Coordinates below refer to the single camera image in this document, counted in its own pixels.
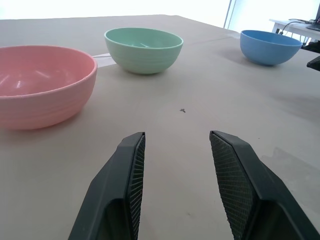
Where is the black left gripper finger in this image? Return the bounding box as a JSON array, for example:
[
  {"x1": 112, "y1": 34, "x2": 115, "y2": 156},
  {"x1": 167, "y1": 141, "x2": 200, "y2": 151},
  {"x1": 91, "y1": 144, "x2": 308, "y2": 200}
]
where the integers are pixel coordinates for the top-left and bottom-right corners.
[
  {"x1": 67, "y1": 131, "x2": 147, "y2": 240},
  {"x1": 209, "y1": 130, "x2": 320, "y2": 240},
  {"x1": 306, "y1": 55, "x2": 320, "y2": 70},
  {"x1": 301, "y1": 42, "x2": 320, "y2": 54}
]

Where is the white side table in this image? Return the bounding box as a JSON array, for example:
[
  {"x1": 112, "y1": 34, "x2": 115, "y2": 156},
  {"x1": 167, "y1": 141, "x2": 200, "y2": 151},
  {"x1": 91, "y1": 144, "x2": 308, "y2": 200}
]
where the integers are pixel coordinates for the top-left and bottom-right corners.
[{"x1": 268, "y1": 18, "x2": 320, "y2": 44}]

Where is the black laptop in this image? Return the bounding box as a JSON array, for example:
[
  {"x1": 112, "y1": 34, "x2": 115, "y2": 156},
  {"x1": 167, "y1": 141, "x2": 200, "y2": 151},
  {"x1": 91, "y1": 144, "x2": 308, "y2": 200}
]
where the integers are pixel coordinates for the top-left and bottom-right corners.
[{"x1": 306, "y1": 5, "x2": 320, "y2": 32}]

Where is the blue plastic bowl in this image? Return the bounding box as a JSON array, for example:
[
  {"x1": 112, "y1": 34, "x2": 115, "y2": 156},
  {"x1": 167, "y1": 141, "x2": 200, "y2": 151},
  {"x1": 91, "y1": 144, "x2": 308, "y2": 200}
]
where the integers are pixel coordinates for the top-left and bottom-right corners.
[{"x1": 239, "y1": 29, "x2": 303, "y2": 67}]

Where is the pink plastic bowl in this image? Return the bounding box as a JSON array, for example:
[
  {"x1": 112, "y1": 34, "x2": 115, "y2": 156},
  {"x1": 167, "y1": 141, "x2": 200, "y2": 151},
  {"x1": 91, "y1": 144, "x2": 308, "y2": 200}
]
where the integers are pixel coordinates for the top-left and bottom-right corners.
[{"x1": 0, "y1": 45, "x2": 98, "y2": 130}]

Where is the green plastic bowl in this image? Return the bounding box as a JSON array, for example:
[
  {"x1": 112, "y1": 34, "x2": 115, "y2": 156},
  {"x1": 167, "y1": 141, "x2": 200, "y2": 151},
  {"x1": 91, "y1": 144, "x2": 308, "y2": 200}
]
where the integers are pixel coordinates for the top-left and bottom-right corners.
[{"x1": 104, "y1": 27, "x2": 185, "y2": 75}]

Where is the black cable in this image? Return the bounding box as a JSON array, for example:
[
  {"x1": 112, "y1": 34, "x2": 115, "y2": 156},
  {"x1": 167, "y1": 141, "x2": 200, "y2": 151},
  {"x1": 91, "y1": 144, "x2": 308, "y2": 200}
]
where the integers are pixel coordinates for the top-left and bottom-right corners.
[{"x1": 279, "y1": 18, "x2": 312, "y2": 36}]

